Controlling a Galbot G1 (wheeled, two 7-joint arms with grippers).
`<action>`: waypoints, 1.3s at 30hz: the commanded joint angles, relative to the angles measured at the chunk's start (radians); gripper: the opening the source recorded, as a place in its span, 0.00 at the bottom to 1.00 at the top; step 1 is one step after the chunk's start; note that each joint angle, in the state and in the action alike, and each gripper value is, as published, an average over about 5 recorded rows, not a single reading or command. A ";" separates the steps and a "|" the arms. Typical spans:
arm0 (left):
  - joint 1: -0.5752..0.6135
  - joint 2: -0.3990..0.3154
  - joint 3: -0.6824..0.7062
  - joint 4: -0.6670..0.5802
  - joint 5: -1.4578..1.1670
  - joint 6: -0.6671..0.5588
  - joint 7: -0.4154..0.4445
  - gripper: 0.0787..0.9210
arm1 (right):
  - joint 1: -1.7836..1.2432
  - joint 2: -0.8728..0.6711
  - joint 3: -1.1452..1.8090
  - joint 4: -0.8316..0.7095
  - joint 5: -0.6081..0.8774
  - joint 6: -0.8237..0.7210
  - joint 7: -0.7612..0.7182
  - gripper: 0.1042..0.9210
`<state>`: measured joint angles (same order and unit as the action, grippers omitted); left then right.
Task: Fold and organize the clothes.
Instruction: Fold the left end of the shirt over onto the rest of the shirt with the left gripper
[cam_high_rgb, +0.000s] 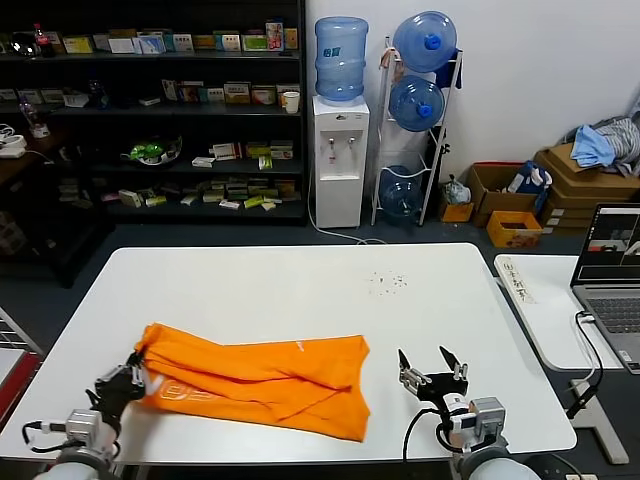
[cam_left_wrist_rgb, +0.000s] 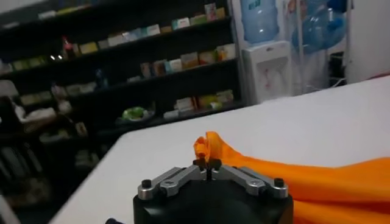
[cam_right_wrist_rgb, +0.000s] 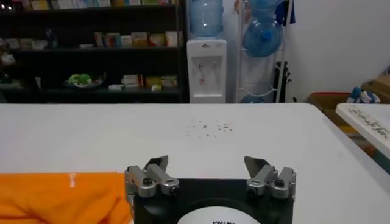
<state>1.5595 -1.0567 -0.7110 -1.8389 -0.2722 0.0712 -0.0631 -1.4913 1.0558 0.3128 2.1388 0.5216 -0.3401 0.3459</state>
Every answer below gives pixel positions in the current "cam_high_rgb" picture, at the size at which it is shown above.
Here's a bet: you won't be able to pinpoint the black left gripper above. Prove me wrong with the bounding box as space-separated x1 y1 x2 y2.
85 351 147 426

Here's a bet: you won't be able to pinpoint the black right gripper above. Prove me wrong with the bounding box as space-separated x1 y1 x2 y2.
397 345 471 409

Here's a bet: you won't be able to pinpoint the orange t-shirt white print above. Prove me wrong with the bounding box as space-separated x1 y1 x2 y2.
133 322 372 444

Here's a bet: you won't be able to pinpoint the red white cart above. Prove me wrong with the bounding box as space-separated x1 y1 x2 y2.
0 305 45 426

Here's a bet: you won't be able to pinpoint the paper strip with writing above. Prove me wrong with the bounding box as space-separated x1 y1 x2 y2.
499 255 536 306

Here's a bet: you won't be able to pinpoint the white side table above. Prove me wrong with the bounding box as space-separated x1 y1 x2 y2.
493 253 631 464

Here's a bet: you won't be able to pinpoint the black low shelf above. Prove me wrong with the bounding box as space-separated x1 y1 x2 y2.
0 127 116 289

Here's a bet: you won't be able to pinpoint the orange cardboard box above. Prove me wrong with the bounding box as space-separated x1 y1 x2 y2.
486 209 544 249

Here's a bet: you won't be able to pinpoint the small yellow cardboard box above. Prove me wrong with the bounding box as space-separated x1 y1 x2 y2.
439 201 475 223

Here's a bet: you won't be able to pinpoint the grey plastic bag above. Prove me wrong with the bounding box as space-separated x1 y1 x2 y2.
442 174 473 206

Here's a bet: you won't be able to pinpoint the grey laptop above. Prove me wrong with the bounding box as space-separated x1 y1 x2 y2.
570 202 640 375

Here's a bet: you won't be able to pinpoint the open brown cardboard box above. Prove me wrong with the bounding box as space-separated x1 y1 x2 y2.
464 160 541 227

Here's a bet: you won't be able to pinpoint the blue white bag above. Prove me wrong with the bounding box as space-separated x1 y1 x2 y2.
507 159 555 211

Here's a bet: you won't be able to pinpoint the bowl with green items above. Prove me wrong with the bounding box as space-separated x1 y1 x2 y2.
119 133 184 166

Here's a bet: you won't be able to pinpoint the black tripod stand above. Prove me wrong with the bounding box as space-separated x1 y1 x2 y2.
429 124 451 187

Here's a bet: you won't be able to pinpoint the stacked brown cardboard boxes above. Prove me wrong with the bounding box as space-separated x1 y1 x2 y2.
533 144 640 236

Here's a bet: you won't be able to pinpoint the white water dispenser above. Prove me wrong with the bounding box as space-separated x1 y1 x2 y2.
312 94 371 230

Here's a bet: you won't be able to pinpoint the black shelving unit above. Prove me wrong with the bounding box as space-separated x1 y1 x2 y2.
0 0 307 227

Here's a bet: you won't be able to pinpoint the white metal jug rack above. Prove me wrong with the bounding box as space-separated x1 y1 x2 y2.
370 34 465 227

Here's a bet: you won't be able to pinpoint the light blue garment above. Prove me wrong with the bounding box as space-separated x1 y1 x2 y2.
572 124 616 169

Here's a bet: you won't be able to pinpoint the clear plastic bottle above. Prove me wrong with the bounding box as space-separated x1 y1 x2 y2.
18 95 41 132

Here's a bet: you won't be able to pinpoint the blue plastic bottle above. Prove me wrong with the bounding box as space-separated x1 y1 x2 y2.
89 79 110 110

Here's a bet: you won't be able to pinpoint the cream yellow box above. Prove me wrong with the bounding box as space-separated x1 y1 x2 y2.
223 82 252 105

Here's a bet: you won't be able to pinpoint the grey striped garment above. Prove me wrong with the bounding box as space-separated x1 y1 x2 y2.
594 115 640 177

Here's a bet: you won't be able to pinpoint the pink rag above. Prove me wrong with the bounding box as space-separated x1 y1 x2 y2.
379 47 401 84

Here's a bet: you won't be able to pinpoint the blue water jug with label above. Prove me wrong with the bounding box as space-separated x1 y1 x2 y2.
313 16 370 105

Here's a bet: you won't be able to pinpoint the yellow flat box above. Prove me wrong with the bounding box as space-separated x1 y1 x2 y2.
62 35 95 54

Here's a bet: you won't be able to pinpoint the cola bottle red label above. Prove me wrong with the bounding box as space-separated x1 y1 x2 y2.
32 22 55 58

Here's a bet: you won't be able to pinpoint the shiny dark bowl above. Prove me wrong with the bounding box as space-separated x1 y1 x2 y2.
9 32 39 56

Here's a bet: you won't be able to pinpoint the colourful tall box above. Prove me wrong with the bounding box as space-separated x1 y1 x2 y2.
264 20 285 51

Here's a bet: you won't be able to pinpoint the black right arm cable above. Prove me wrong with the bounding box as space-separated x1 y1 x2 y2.
402 408 451 459

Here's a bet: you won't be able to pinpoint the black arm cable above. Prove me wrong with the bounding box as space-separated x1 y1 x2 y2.
402 408 451 459
22 421 69 454

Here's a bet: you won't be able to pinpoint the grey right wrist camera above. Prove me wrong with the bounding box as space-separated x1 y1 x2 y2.
469 397 509 441

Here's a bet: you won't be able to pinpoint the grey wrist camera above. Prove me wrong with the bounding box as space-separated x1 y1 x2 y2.
469 397 509 441
64 409 99 444

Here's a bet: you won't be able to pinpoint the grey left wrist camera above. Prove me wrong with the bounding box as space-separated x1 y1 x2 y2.
64 409 99 444

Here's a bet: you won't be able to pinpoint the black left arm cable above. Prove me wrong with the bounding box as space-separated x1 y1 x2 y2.
22 421 69 454

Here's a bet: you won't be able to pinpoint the black laptop cable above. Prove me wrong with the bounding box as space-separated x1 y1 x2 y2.
565 309 607 421

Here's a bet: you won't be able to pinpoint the white dispenser power cable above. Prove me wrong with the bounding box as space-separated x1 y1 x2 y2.
307 174 389 246

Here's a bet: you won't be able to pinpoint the white device with cable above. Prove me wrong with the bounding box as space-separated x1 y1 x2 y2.
0 124 29 160

